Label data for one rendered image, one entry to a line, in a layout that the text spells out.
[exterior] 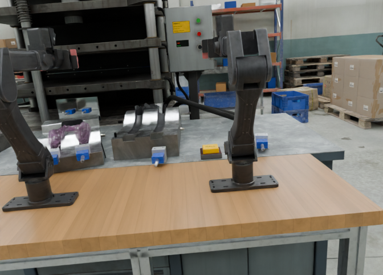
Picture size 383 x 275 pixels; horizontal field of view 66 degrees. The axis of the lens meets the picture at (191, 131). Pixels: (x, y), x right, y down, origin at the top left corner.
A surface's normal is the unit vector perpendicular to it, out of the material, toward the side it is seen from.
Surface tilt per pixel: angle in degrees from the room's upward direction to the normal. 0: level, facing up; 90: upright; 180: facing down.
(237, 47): 64
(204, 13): 90
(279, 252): 90
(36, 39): 89
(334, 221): 90
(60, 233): 0
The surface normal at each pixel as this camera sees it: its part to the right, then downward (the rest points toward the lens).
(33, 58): 0.98, -0.09
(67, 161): 0.31, 0.22
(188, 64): 0.01, 0.26
